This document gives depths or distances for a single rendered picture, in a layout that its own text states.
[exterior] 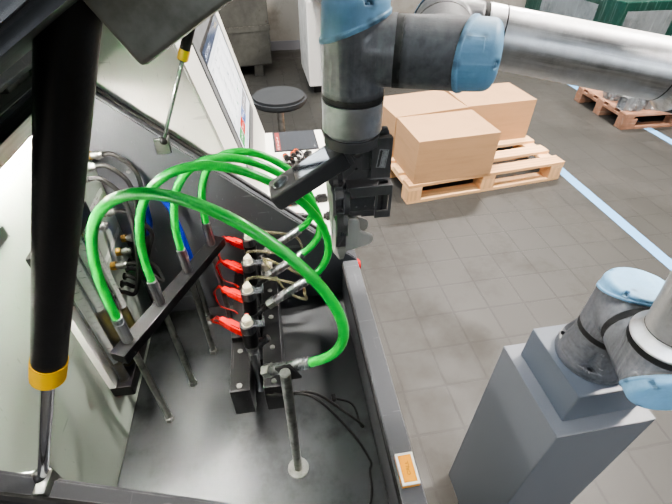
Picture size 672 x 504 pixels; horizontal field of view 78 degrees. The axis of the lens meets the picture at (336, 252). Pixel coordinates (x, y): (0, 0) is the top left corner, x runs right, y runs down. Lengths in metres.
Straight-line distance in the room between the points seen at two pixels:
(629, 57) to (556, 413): 0.74
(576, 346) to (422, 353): 1.17
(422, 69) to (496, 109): 3.11
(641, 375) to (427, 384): 1.27
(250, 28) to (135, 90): 4.53
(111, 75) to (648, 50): 0.83
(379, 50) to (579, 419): 0.90
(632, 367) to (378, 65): 0.63
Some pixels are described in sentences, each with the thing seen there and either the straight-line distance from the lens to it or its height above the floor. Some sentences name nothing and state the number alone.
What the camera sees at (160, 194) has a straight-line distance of 0.49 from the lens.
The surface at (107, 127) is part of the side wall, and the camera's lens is 0.91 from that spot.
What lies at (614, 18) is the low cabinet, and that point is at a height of 0.66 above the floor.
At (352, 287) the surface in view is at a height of 0.95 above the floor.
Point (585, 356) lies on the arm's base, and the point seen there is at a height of 0.95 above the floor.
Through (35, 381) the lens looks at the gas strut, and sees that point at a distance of 0.30.
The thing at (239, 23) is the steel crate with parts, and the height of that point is 0.59.
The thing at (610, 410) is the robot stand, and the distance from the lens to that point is 1.15.
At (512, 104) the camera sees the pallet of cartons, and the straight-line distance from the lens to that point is 3.65.
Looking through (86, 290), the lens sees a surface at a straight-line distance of 0.80.
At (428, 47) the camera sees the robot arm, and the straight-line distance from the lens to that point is 0.48.
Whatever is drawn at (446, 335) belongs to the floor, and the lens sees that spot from 2.19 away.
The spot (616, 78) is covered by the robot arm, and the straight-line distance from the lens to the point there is 0.67.
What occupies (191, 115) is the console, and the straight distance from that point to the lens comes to 0.91.
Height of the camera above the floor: 1.67
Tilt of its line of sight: 41 degrees down
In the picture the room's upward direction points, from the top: straight up
